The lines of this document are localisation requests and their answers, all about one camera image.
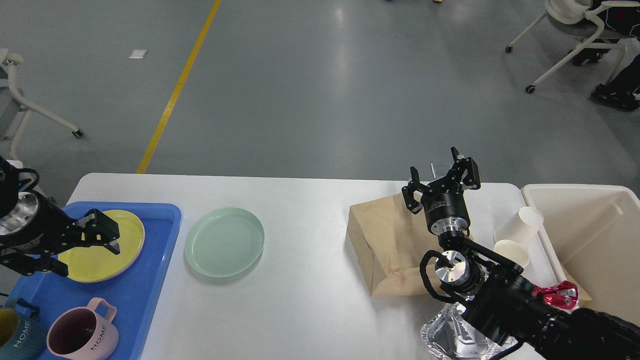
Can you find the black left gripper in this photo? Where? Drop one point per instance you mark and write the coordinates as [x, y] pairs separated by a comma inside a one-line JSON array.
[[36, 230]]

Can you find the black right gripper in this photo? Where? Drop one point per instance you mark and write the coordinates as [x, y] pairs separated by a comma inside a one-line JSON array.
[[444, 211]]

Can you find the brown paper bag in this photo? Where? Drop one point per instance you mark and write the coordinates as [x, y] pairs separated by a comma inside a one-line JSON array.
[[390, 242]]

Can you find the pink mug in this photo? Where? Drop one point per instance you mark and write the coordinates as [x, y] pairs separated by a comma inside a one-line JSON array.
[[85, 332]]

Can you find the light green plate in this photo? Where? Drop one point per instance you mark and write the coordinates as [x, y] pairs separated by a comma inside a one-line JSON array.
[[224, 242]]

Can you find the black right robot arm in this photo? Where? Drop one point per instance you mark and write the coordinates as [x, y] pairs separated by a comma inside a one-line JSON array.
[[499, 301]]

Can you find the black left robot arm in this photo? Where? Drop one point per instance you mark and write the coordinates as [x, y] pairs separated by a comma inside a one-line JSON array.
[[14, 180]]

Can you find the yellow plate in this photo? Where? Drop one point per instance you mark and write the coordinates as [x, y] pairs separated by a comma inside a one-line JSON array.
[[95, 264]]

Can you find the blue plastic tray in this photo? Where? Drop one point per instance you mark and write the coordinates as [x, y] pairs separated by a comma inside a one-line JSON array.
[[134, 293]]

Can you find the lying white paper cup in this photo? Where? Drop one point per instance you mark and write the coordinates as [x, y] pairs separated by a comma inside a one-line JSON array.
[[521, 227]]

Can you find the upright white paper cup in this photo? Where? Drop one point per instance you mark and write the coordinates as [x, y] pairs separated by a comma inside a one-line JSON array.
[[512, 251]]

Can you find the blue and yellow mug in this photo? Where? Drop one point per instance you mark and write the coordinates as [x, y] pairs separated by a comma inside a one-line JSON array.
[[22, 336]]

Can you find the white chair left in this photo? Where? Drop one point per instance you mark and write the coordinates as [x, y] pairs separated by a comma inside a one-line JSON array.
[[10, 61]]

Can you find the aluminium foil tray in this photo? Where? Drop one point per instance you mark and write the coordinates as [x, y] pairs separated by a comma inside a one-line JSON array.
[[448, 337]]

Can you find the beige plastic bin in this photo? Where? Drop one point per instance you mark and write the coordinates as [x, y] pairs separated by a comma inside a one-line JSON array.
[[592, 236]]

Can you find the crushed red soda can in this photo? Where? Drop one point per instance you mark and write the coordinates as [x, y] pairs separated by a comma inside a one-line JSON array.
[[564, 295]]

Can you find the white office chair right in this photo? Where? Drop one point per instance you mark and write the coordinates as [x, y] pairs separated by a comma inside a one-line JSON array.
[[577, 19]]

